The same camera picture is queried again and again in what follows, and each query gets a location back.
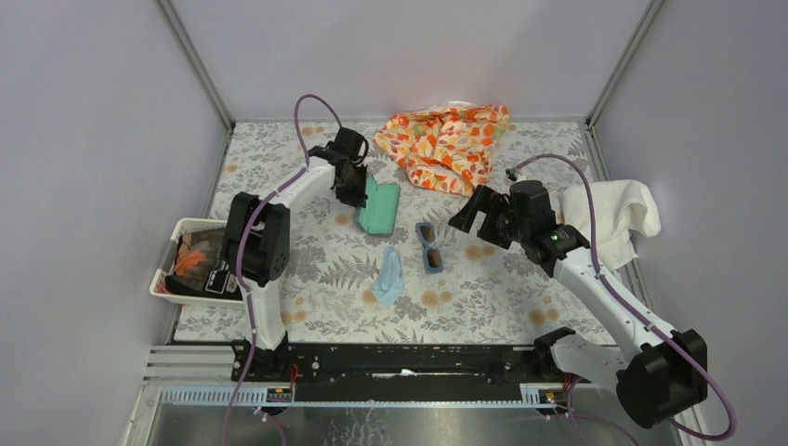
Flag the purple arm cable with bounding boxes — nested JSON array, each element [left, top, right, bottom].
[[221, 93, 344, 446], [505, 153, 738, 442]]

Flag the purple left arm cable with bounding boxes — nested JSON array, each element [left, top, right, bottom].
[[221, 93, 344, 446]]

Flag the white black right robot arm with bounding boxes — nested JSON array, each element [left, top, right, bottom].
[[449, 180, 708, 428]]

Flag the light blue cleaning cloth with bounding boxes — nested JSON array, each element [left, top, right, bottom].
[[371, 246, 405, 307]]

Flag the black pouch in basket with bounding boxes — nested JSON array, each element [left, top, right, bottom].
[[164, 228, 243, 301]]

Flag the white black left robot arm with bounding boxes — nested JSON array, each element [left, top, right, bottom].
[[221, 127, 369, 382]]

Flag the floral grey tablecloth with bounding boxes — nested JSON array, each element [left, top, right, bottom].
[[173, 122, 613, 345]]

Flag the blue frame sunglasses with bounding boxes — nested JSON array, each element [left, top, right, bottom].
[[415, 222, 443, 274]]

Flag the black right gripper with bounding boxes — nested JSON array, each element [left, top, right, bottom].
[[448, 185, 530, 251]]

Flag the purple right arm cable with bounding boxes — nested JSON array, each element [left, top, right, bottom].
[[505, 153, 738, 442]]

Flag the aluminium frame profile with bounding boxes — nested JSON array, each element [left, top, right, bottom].
[[120, 344, 709, 446]]

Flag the white perforated plastic basket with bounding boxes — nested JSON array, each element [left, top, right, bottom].
[[150, 217, 242, 309]]

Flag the dark blue glasses case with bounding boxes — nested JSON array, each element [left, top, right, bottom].
[[355, 175, 401, 237]]

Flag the white towel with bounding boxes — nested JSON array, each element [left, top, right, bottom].
[[560, 180, 662, 270]]

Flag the orange floral fabric bag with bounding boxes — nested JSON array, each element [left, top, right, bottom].
[[373, 101, 510, 197]]

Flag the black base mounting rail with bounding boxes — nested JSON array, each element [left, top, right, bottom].
[[230, 340, 569, 403]]

